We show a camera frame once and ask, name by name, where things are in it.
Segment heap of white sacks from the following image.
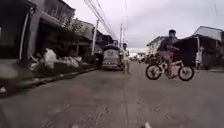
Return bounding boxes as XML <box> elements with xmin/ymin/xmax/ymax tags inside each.
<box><xmin>29</xmin><ymin>47</ymin><xmax>82</xmax><ymax>71</ymax></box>

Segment utility pole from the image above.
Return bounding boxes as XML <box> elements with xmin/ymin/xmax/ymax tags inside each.
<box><xmin>118</xmin><ymin>23</ymin><xmax>124</xmax><ymax>46</ymax></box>
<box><xmin>90</xmin><ymin>18</ymin><xmax>100</xmax><ymax>57</ymax></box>

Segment person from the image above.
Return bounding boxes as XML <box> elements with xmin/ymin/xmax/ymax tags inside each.
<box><xmin>157</xmin><ymin>28</ymin><xmax>181</xmax><ymax>80</ymax></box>
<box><xmin>120</xmin><ymin>43</ymin><xmax>132</xmax><ymax>76</ymax></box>

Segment grey concrete road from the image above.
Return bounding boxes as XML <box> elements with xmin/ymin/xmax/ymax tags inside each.
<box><xmin>0</xmin><ymin>63</ymin><xmax>224</xmax><ymax>128</ymax></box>

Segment bicycle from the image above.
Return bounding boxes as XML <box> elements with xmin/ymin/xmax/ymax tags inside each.
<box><xmin>145</xmin><ymin>59</ymin><xmax>196</xmax><ymax>82</ymax></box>

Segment overhead wires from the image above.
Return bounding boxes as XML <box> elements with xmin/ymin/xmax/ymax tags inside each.
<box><xmin>83</xmin><ymin>0</ymin><xmax>131</xmax><ymax>43</ymax></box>

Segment vehicle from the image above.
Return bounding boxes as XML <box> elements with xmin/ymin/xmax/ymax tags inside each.
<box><xmin>100</xmin><ymin>44</ymin><xmax>122</xmax><ymax>71</ymax></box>

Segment concrete kerb strip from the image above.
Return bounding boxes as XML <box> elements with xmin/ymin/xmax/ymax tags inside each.
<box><xmin>0</xmin><ymin>64</ymin><xmax>98</xmax><ymax>98</ymax></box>

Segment row of low buildings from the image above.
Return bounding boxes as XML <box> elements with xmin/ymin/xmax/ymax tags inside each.
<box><xmin>146</xmin><ymin>25</ymin><xmax>224</xmax><ymax>70</ymax></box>

